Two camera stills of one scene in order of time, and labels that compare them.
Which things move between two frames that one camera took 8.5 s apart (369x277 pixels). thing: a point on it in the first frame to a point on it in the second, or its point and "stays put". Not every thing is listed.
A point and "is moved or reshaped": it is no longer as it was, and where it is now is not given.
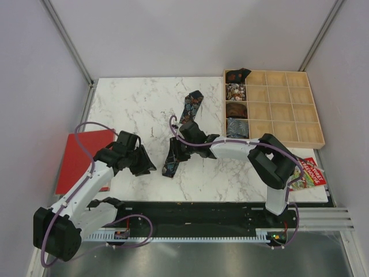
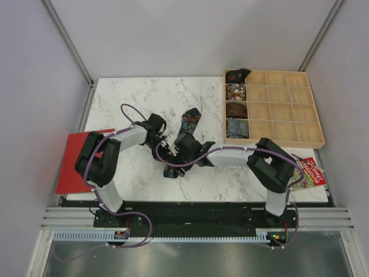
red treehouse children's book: [312, 175] stays put
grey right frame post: [305, 62] stays put
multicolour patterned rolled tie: [236, 92] stays put
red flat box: [76, 164] stays put
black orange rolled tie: [237, 76] stays put
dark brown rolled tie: [236, 110] stays put
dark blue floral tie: [194, 100] is moved or reshaped
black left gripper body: [138, 161] to [153, 145]
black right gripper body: [181, 151] to [180, 157]
